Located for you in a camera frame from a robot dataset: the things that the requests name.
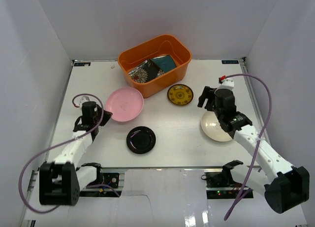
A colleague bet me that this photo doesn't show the pink round plate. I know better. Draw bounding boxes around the pink round plate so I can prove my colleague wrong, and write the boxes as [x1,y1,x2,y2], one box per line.
[105,87,144,123]

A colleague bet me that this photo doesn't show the teal square plate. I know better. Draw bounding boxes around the teal square plate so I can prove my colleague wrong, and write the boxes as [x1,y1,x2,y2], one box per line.
[151,55,177,73]

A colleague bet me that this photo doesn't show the black square floral plate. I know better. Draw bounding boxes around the black square floral plate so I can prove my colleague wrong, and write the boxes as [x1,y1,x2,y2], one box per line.
[128,59,165,84]

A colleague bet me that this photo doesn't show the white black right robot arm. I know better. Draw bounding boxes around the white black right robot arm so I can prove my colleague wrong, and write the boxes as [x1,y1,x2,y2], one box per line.
[197,86,310,214]

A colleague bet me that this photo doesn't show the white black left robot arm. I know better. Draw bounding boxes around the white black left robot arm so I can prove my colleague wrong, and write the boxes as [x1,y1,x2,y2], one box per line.
[39,101,112,206]

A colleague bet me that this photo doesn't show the orange plastic bin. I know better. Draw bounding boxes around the orange plastic bin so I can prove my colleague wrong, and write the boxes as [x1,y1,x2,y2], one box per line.
[118,34,192,98]

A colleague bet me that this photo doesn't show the cream round plate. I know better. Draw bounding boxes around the cream round plate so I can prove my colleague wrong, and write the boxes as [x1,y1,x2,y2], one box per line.
[200,111,232,142]

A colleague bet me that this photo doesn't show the yellow patterned round plate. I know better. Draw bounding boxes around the yellow patterned round plate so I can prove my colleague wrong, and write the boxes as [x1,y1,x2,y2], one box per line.
[167,84,194,106]

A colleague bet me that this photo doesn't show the right blue corner label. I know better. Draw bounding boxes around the right blue corner label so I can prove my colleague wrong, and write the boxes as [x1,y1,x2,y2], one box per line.
[221,60,239,65]

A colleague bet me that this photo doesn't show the blue corner label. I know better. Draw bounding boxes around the blue corner label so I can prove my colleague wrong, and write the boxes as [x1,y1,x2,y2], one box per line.
[221,60,239,65]
[73,62,91,67]

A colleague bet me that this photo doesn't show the black round plate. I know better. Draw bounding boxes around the black round plate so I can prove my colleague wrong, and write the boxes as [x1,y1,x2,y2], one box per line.
[126,126,156,155]

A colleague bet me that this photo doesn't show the left blue corner label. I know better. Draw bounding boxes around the left blue corner label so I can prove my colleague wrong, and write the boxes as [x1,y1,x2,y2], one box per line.
[73,62,91,67]

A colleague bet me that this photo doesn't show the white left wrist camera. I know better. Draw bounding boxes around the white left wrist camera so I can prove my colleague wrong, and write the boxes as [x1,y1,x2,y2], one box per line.
[73,96,90,108]

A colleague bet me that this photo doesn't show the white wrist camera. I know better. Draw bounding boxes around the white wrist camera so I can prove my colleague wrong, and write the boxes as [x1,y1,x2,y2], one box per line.
[73,96,90,108]
[217,75,234,91]

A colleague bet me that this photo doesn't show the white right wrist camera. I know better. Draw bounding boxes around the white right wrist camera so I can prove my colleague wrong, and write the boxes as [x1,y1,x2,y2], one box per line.
[217,75,234,91]

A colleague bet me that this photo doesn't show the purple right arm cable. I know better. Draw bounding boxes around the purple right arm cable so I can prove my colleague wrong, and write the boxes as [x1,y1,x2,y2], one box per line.
[223,73,273,222]

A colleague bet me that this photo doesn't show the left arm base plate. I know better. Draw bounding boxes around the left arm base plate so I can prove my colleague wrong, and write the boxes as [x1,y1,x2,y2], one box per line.
[80,172,122,197]

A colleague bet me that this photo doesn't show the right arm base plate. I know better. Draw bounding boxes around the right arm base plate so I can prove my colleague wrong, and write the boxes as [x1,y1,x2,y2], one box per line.
[201,171,242,200]

